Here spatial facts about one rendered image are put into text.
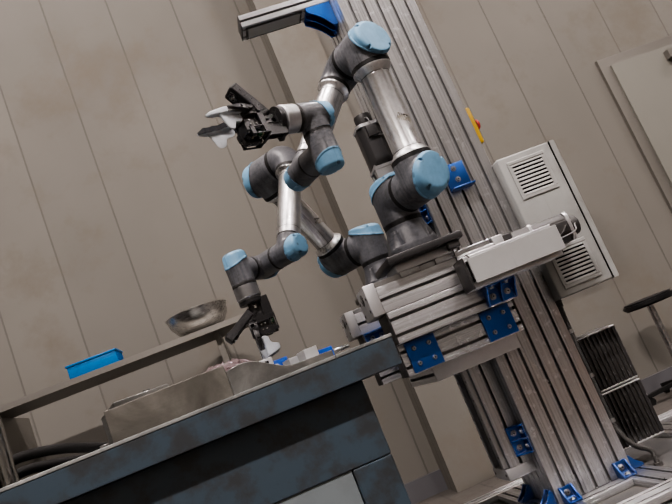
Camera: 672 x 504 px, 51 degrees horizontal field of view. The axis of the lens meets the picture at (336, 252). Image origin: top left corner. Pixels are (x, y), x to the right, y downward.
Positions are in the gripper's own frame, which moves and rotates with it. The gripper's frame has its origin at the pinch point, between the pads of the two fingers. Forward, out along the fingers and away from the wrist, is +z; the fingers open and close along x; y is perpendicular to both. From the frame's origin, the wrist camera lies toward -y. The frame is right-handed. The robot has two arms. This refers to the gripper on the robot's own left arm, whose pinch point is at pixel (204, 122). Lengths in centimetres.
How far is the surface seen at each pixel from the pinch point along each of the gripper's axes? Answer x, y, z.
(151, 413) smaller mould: -15, 64, 42
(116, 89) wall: 232, -193, -94
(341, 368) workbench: -58, 76, 33
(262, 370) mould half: 14, 58, 6
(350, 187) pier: 179, -65, -183
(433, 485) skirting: 231, 111, -176
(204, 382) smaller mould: -19, 63, 33
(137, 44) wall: 219, -217, -114
